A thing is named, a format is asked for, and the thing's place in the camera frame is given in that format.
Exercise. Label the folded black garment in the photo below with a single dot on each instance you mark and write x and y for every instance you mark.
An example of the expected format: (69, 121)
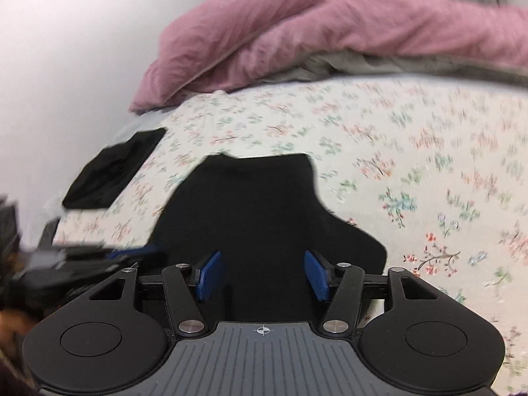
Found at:
(111, 169)

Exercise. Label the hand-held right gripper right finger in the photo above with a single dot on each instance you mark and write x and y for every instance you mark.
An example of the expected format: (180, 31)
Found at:
(316, 274)

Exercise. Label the floral bed sheet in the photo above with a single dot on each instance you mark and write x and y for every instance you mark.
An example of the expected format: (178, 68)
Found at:
(412, 152)

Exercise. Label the pink duvet with grey lining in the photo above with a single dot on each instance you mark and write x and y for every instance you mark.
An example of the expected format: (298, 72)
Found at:
(330, 20)

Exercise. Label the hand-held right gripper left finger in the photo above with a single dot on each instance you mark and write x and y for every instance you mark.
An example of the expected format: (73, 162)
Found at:
(208, 274)

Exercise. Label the person's left hand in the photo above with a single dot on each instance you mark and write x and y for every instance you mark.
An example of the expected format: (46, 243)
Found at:
(14, 322)

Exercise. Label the black pants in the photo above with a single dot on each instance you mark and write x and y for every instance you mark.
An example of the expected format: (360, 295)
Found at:
(255, 214)

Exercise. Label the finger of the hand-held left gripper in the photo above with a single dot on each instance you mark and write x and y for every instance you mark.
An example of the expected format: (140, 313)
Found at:
(134, 252)

